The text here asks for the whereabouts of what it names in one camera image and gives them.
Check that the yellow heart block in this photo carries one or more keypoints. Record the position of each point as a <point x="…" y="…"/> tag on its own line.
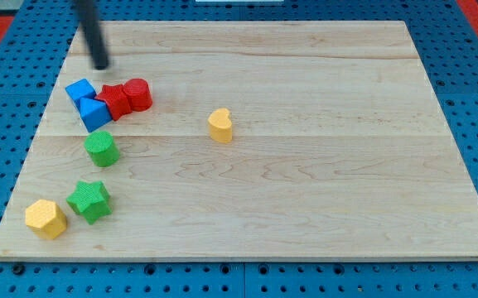
<point x="220" y="126"/>

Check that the wooden board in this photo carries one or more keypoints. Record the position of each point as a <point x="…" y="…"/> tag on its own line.
<point x="340" y="151"/>

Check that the red cylinder block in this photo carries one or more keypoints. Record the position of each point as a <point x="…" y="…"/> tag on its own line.
<point x="139" y="95"/>

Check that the red star block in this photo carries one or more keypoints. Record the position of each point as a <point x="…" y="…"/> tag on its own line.
<point x="115" y="99"/>

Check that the green cylinder block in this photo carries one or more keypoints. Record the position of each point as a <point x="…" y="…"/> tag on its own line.
<point x="101" y="148"/>

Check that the blue triangle block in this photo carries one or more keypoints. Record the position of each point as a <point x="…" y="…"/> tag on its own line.
<point x="94" y="113"/>

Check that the green star block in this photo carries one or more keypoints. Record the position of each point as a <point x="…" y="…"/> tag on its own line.
<point x="90" y="200"/>

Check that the blue cube block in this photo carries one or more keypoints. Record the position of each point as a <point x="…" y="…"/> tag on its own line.
<point x="80" y="89"/>

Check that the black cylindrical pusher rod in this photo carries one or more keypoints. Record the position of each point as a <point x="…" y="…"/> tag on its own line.
<point x="88" y="18"/>

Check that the yellow hexagon block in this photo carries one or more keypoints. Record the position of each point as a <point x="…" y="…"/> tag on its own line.
<point x="45" y="219"/>

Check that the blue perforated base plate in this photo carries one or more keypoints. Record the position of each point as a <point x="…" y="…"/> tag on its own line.
<point x="445" y="34"/>

